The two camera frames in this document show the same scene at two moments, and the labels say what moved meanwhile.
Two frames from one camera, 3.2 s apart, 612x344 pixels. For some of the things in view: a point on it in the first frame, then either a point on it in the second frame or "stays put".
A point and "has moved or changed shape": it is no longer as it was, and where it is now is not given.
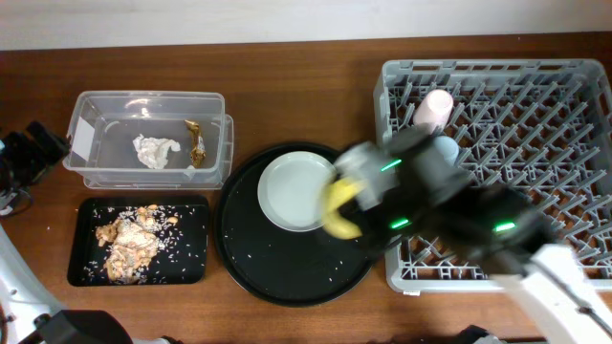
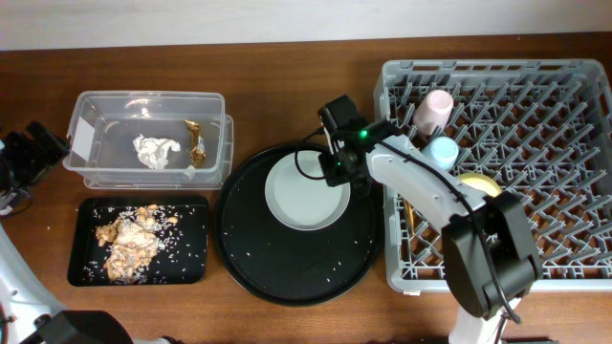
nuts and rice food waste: [134, 241] stays put
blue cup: [448, 147] stays put
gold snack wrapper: [198, 153] stays put
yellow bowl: [337, 192] has moved or changed shape
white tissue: [153, 152] stays put
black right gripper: [341, 211] -> [334, 173]
